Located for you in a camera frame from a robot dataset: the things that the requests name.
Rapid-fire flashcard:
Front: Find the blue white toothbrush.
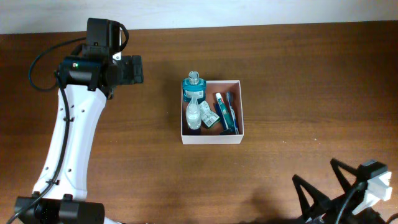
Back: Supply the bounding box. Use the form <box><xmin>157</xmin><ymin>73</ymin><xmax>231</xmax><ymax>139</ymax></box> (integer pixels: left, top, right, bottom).
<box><xmin>226</xmin><ymin>91</ymin><xmax>239</xmax><ymax>135</ymax></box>

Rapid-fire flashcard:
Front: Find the clear foam pump bottle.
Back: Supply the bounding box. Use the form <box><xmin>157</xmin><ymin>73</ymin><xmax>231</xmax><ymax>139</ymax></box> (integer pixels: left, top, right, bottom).
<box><xmin>185</xmin><ymin>97</ymin><xmax>202</xmax><ymax>136</ymax></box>

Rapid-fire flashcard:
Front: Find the blue disposable razor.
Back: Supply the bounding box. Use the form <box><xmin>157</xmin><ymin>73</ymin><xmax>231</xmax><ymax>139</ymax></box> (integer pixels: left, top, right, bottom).
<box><xmin>213</xmin><ymin>103</ymin><xmax>233</xmax><ymax>135</ymax></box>

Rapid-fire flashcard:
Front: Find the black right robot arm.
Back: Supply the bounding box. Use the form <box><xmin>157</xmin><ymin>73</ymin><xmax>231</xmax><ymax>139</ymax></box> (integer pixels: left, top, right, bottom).
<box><xmin>292</xmin><ymin>159</ymin><xmax>397</xmax><ymax>224</ymax></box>

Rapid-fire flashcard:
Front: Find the white cardboard box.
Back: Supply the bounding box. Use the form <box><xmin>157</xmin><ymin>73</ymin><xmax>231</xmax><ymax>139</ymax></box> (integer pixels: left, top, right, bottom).
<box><xmin>180</xmin><ymin>80</ymin><xmax>244</xmax><ymax>144</ymax></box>

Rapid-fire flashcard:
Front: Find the green white soap packet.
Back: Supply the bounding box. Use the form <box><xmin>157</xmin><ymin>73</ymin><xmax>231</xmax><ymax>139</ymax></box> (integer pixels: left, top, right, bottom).
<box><xmin>199</xmin><ymin>101</ymin><xmax>220</xmax><ymax>128</ymax></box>

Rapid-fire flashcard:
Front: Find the teal mouthwash bottle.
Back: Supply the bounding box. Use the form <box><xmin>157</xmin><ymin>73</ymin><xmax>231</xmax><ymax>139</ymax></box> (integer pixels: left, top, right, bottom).
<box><xmin>182</xmin><ymin>71</ymin><xmax>206</xmax><ymax>104</ymax></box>

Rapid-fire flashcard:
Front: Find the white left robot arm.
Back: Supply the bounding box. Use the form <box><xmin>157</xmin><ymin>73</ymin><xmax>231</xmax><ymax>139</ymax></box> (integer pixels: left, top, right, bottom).
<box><xmin>12</xmin><ymin>18</ymin><xmax>144</xmax><ymax>223</ymax></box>

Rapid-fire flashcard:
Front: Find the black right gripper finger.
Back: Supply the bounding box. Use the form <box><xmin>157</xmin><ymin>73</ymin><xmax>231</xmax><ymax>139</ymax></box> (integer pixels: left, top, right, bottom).
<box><xmin>291</xmin><ymin>174</ymin><xmax>331</xmax><ymax>220</ymax></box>
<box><xmin>329</xmin><ymin>157</ymin><xmax>361</xmax><ymax>194</ymax></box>

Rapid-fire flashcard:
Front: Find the green Colgate toothpaste tube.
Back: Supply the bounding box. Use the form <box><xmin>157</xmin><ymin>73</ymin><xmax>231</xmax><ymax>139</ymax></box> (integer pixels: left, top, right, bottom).
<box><xmin>216</xmin><ymin>93</ymin><xmax>236</xmax><ymax>134</ymax></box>

